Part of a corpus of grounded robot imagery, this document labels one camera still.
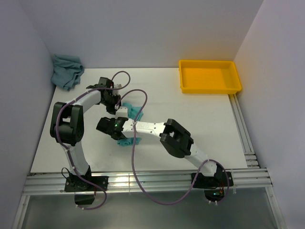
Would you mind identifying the teal green t-shirt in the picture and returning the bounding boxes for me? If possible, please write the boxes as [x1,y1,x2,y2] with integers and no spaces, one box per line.
[117,102,141,147]

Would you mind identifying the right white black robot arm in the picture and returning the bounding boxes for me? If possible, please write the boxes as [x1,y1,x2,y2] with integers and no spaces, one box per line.
[96,117,234,189]

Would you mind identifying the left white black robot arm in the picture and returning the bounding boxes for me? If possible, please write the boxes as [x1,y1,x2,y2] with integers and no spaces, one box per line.
[50,77,124,210]

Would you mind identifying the crumpled grey-blue t-shirt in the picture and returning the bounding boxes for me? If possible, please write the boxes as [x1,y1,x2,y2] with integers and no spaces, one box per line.
[51,55,84,91]

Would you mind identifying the yellow plastic tray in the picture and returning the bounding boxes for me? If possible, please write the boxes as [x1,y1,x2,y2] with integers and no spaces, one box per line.
[179,60,242,94]

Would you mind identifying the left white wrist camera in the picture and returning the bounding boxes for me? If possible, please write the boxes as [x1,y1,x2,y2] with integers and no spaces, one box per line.
[113,84,122,90]

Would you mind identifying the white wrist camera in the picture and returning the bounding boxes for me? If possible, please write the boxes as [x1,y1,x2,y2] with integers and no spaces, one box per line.
[115,106,128,119]
[113,84,122,90]

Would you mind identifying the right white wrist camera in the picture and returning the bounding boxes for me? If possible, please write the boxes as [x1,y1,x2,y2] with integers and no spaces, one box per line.
[115,106,128,119]

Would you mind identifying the aluminium front rail frame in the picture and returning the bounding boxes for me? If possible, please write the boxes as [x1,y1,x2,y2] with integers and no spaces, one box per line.
[12,168,286,229]

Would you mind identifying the aluminium right side rail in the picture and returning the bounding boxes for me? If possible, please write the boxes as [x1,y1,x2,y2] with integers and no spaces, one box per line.
[229,95,273,188]

